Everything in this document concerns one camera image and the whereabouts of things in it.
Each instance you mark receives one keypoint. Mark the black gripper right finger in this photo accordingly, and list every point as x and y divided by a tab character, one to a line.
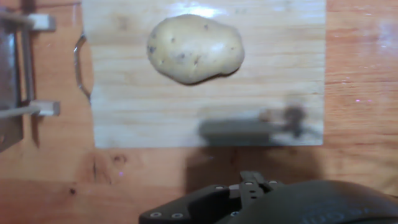
273	185

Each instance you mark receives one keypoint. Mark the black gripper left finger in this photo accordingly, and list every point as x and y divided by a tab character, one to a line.
202	205

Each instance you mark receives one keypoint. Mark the glossy orange wooden base board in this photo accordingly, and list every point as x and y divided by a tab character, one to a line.
77	193

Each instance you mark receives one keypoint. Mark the large yellow potato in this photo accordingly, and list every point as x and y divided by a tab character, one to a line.
192	49

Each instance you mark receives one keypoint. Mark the wooden peg rack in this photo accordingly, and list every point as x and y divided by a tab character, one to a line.
46	108

